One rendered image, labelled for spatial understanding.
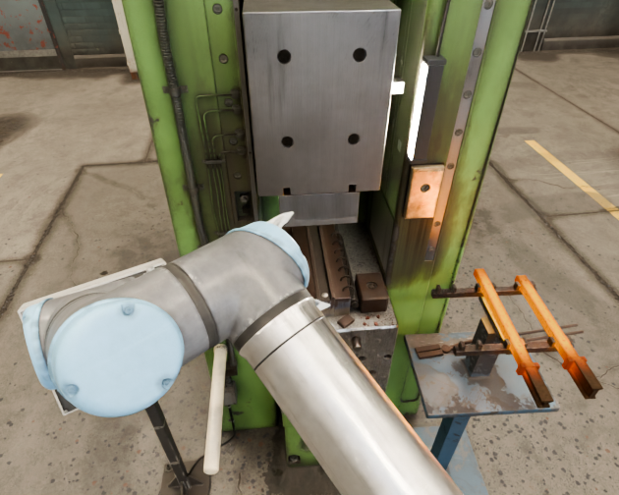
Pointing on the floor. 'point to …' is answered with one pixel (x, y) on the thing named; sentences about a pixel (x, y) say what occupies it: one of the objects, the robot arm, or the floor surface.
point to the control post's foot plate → (201, 484)
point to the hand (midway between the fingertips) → (309, 259)
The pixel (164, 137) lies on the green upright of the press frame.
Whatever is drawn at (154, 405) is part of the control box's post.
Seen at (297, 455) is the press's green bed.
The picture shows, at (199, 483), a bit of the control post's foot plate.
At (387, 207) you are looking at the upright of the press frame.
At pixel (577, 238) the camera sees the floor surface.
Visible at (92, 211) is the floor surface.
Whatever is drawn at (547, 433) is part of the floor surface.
